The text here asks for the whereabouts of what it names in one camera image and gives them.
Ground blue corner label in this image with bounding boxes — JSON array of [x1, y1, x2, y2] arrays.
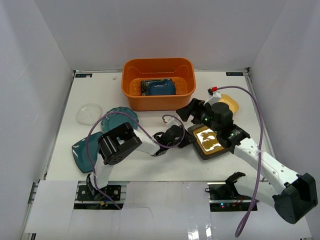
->
[[225, 72, 244, 77], [74, 73, 93, 78]]

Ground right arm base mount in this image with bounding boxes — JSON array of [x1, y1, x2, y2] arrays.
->
[[204, 171, 252, 213]]

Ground left blue corner label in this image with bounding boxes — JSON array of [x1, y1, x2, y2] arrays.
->
[[74, 73, 93, 78]]

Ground right blue corner label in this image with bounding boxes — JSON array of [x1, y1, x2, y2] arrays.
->
[[225, 72, 244, 77]]

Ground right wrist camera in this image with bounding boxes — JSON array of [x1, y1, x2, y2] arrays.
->
[[206, 86, 222, 105]]

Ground black floral square plate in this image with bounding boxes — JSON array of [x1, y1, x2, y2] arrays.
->
[[140, 77, 173, 97]]

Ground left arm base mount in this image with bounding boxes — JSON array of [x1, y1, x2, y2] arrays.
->
[[74, 183, 125, 210]]

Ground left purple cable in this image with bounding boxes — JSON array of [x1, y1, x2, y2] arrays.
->
[[86, 111, 187, 210]]

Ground small yellow square dish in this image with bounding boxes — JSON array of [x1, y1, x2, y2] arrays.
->
[[219, 94, 239, 115]]

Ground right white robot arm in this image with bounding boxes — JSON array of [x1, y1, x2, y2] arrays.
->
[[176, 98, 318, 224]]

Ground blue leaf-shaped dish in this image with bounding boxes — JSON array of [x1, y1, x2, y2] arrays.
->
[[146, 78, 177, 96]]

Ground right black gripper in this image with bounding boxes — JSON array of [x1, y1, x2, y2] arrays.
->
[[176, 99, 221, 135]]

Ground teal square plate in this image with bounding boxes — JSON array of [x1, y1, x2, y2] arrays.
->
[[71, 131, 103, 174]]

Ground teal scalloped round plate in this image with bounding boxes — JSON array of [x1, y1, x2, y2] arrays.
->
[[100, 106, 139, 133]]

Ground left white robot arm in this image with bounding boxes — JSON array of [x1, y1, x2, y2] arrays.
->
[[86, 122, 196, 200]]

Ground black amber square plate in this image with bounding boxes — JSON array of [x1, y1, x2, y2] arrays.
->
[[187, 124, 229, 161]]

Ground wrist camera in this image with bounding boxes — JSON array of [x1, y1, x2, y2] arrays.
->
[[206, 86, 222, 105], [162, 114, 180, 128]]

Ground orange plastic bin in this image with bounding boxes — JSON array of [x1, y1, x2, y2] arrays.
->
[[121, 57, 196, 111]]

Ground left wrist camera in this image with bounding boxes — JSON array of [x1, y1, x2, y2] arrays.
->
[[162, 114, 180, 128]]

